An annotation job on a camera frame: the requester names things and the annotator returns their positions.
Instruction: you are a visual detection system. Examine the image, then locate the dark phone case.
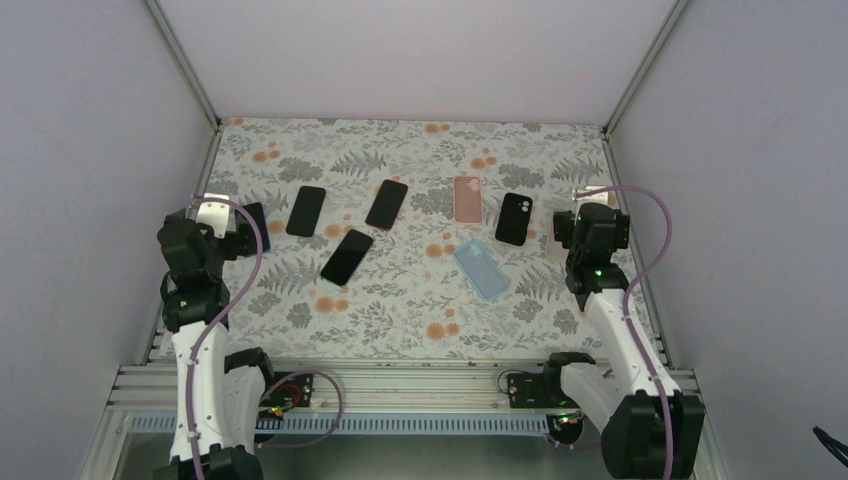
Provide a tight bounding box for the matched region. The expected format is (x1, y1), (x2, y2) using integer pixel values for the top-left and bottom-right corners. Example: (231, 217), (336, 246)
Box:
(495, 192), (533, 246)

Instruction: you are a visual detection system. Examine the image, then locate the bare black smartphone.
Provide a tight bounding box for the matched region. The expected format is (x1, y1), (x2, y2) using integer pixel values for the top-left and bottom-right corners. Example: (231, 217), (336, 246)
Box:
(286, 185), (326, 238)

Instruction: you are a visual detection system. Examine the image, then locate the light blue case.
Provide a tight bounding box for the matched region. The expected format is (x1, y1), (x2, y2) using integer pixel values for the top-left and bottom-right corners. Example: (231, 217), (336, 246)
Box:
(452, 240), (510, 301)

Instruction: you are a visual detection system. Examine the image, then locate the pink silicone phone case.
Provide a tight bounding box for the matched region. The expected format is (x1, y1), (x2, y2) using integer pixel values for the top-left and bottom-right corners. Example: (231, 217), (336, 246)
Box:
(453, 176), (484, 225)

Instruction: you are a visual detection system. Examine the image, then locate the black phone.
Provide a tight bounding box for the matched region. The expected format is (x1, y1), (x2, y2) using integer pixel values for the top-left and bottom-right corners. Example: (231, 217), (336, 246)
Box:
(365, 180), (408, 230)

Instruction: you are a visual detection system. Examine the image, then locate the blue-edged bare smartphone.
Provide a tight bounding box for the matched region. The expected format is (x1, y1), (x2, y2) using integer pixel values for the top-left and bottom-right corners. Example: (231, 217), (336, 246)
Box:
(239, 202), (271, 257)

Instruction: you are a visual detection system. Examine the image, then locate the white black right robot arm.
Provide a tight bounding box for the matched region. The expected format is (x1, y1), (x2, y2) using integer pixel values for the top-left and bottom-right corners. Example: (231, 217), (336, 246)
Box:
(541, 201), (705, 479)

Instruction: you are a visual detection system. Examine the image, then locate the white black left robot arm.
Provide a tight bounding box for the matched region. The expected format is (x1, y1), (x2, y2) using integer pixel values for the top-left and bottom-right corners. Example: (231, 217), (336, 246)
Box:
(152, 199), (279, 479)

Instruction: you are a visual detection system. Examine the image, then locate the floral patterned table mat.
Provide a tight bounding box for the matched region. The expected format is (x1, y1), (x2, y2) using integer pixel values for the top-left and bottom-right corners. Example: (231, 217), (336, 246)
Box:
(206, 117), (611, 360)

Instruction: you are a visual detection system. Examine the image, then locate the black object at edge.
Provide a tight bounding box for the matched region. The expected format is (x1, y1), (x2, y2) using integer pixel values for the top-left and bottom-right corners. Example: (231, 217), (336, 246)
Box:
(812, 426), (848, 467)

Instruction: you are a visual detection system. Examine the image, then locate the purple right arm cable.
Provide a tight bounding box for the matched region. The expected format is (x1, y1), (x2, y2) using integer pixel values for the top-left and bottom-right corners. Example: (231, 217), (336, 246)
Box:
(576, 185), (677, 480)

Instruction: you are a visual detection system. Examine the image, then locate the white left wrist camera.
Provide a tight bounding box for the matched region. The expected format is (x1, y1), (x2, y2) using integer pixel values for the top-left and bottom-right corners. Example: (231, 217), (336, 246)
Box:
(194, 193), (231, 240)

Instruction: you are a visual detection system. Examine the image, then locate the aluminium rail frame base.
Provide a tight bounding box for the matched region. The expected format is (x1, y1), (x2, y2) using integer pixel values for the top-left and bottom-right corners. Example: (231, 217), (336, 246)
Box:
(105, 360), (705, 415)

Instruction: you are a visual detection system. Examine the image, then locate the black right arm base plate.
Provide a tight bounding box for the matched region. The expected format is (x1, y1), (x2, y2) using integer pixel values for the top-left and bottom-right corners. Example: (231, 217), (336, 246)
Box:
(496, 370), (568, 409)

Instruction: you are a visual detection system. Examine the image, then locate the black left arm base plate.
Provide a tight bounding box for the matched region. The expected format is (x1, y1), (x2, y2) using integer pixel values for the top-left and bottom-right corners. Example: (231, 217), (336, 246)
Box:
(259, 374), (314, 416)

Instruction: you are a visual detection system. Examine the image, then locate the perforated grey cable duct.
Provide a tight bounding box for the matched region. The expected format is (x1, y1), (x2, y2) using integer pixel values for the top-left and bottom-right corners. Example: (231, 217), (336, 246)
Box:
(129, 411), (588, 437)

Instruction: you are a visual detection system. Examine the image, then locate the left aluminium corner post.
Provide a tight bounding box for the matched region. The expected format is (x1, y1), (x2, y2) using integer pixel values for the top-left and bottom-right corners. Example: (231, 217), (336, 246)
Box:
(141, 0), (221, 131)

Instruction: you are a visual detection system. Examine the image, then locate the aluminium corner post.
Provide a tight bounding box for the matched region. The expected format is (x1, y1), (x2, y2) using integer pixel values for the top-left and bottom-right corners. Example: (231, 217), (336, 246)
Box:
(141, 0), (221, 131)
(604, 0), (690, 136)

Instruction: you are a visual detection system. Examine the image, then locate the right aluminium corner post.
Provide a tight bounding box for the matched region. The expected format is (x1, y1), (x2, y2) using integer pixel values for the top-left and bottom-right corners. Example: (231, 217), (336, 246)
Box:
(604, 0), (690, 136)

